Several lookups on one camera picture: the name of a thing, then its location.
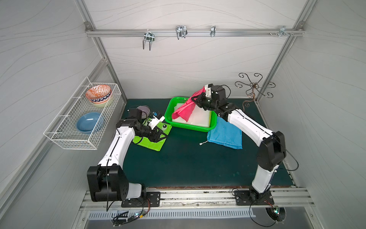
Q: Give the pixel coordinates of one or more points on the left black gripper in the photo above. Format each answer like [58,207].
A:
[156,134]

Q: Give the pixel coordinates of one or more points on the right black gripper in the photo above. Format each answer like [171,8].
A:
[202,101]

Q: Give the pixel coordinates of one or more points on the green frog raincoat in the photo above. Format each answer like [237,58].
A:
[144,142]

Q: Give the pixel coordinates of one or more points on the white raincoat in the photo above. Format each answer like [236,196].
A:
[199,117]

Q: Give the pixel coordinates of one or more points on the pink bunny raincoat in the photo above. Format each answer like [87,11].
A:
[186,110]

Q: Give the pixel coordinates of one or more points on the green plastic basket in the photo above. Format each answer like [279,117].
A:
[174,104]

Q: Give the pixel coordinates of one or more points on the blue raincoat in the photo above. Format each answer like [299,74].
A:
[225,134]

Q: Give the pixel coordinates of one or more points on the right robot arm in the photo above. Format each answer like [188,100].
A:
[271,145]

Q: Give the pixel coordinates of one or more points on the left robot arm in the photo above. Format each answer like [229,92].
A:
[107,181]

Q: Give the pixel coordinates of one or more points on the small purple bowl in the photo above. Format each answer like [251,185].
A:
[145,111]

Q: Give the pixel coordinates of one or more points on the dark metal jewelry stand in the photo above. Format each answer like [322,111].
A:
[254,88]

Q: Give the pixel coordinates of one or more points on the metal loop hook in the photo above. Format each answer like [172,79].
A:
[181,31]

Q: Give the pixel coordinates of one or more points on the small metal hook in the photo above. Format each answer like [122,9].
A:
[212,31]

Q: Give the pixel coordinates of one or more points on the orange patterned bowl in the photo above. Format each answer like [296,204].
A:
[99,94]

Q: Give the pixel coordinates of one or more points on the blue bowl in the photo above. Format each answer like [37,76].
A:
[90,123]

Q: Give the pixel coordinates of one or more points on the metal double hook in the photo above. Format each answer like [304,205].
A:
[148,40]

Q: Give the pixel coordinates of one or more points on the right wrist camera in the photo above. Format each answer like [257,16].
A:
[208,92]

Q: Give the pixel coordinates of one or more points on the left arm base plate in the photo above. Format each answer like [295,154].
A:
[148,199]

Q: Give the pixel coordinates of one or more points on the aluminium front rail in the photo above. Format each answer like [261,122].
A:
[223,198]

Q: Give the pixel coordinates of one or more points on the aluminium rail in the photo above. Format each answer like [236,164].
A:
[162,33]
[223,198]

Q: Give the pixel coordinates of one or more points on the white wire wall basket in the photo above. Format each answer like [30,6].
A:
[63,132]

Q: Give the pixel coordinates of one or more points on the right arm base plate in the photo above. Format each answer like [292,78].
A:
[243,198]

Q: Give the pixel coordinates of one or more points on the metal bracket hook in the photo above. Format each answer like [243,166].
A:
[282,33]

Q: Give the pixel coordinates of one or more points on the aluminium top rail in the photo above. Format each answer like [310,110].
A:
[162,33]

